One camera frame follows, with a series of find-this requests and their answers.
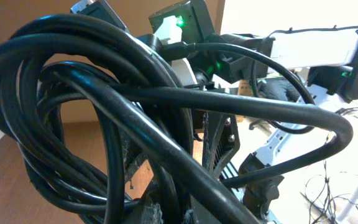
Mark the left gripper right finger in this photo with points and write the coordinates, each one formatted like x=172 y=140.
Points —
x=193 y=217

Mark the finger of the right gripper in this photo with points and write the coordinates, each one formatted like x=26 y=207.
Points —
x=220 y=141
x=133 y=155

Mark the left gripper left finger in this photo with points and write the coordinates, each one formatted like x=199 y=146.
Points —
x=147 y=211

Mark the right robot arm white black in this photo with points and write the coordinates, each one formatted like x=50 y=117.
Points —
x=334 y=68

